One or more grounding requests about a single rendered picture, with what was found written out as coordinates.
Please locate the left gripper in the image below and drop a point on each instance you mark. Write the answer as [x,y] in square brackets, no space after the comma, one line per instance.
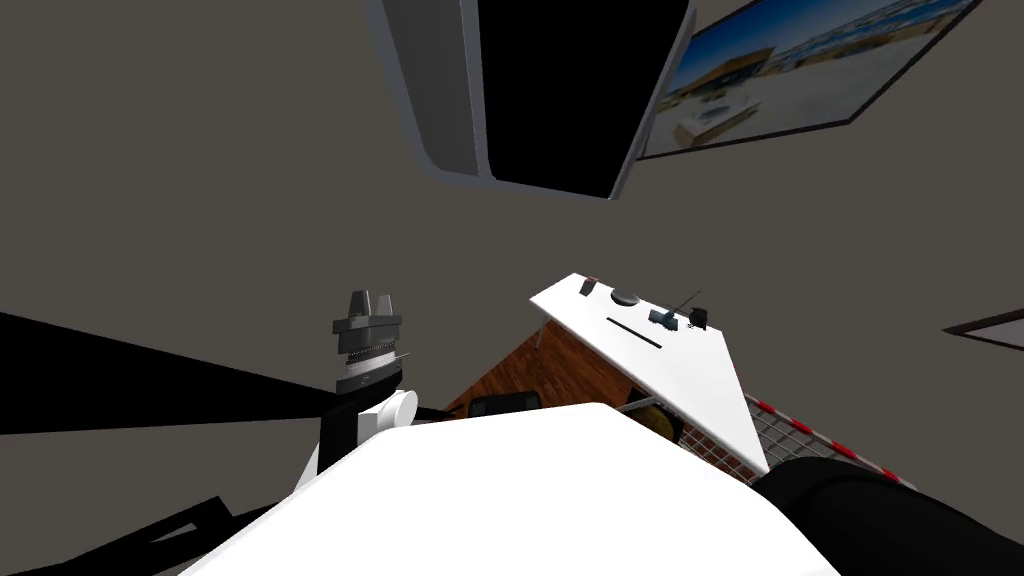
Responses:
[366,332]

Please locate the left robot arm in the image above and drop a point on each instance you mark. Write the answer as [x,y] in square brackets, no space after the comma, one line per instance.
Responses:
[376,416]

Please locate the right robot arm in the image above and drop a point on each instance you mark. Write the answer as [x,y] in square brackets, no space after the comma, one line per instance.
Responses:
[888,520]

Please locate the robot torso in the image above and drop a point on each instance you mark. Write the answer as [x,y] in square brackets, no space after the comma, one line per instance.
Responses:
[512,496]

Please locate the grey framed dark window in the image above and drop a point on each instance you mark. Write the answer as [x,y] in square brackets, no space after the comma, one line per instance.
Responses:
[576,88]

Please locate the white table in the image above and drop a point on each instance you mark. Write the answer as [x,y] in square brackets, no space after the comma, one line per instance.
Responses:
[688,376]

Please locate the framed landscape picture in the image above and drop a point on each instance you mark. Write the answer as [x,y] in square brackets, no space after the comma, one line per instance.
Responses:
[800,72]

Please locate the dark framed grey picture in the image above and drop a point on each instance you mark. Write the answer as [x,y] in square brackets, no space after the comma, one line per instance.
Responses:
[996,330]

